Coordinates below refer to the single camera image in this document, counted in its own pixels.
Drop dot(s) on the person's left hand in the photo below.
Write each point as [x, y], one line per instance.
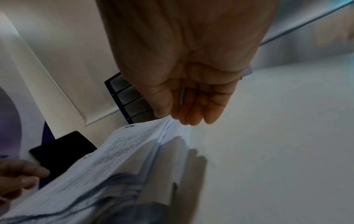
[16, 175]

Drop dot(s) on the person's right hand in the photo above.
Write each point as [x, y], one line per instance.
[188, 54]

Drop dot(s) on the navy blue drawer organizer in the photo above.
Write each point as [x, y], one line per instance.
[124, 96]

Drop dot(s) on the unsorted paper stack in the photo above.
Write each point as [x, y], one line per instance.
[110, 164]

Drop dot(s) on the purple fabric item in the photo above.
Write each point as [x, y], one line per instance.
[8, 122]

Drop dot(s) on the black chair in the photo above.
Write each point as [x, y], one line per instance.
[63, 148]

